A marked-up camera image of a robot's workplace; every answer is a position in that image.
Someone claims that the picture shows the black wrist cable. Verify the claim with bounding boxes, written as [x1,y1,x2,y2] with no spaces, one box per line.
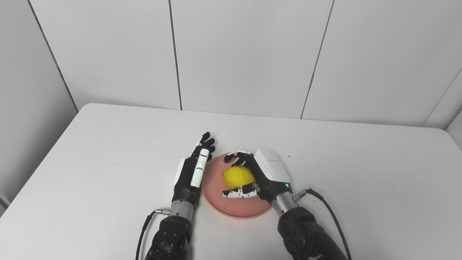
[135,208,170,260]
[292,188,353,260]

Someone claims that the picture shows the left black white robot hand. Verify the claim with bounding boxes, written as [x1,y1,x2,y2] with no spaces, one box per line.
[172,132,216,207]

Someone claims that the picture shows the pink round plate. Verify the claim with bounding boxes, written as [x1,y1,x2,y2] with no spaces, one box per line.
[201,152,275,219]

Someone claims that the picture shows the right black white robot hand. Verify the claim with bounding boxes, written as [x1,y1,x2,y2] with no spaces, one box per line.
[221,149,292,203]

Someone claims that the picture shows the yellow lemon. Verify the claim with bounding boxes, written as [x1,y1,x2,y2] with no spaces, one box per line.
[222,166,256,190]

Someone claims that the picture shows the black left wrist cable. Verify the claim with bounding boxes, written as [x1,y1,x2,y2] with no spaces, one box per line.
[135,208,170,260]

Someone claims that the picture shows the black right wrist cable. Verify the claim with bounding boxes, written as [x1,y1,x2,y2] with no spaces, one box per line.
[292,188,353,260]

